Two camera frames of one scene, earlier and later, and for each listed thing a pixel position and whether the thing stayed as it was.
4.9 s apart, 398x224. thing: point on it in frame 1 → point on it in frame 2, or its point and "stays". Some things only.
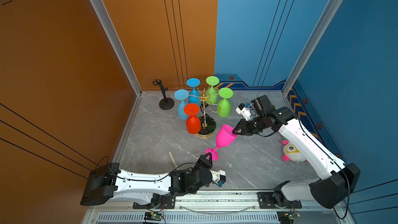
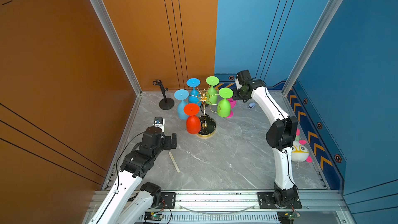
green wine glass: [224, 105] stays
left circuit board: [152, 216] stays
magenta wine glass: [225, 137] → [232, 103]
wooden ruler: [173, 159] stays
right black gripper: [243, 128] → [235, 96]
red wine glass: [193, 123] stays
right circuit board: [287, 217] stays
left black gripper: [201, 162] → [168, 144]
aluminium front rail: [221, 208] stays
